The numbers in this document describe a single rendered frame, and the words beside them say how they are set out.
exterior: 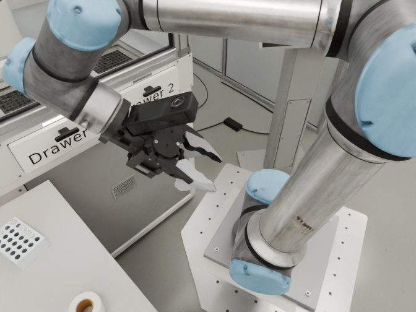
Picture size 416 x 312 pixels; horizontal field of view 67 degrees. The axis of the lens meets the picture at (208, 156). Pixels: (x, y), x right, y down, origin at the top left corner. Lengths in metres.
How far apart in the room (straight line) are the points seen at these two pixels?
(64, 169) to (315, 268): 0.84
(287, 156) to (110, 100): 1.49
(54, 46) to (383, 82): 0.36
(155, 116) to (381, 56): 0.30
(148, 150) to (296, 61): 1.07
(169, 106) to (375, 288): 1.53
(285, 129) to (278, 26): 1.28
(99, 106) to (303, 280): 0.62
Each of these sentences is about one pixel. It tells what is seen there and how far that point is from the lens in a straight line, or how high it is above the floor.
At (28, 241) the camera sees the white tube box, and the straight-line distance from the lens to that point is 0.96.
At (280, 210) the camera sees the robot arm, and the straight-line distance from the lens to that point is 0.50.
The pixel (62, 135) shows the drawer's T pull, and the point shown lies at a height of 0.91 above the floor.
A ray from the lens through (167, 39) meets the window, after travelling 1.17.
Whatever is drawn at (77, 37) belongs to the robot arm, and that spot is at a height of 1.36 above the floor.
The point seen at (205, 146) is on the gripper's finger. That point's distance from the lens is 0.56.
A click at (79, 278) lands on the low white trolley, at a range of 0.88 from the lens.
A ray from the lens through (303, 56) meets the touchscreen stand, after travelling 1.48.
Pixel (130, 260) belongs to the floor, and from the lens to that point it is 1.73.
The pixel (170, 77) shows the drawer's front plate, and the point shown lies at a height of 0.90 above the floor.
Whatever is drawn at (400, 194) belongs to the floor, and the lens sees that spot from 2.24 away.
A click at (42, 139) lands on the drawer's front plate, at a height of 0.91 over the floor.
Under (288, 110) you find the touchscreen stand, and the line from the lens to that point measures 1.63.
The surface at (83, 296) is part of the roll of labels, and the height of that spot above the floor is 0.80.
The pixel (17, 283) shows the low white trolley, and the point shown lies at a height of 0.76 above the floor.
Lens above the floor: 1.52
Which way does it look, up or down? 46 degrees down
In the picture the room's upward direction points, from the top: straight up
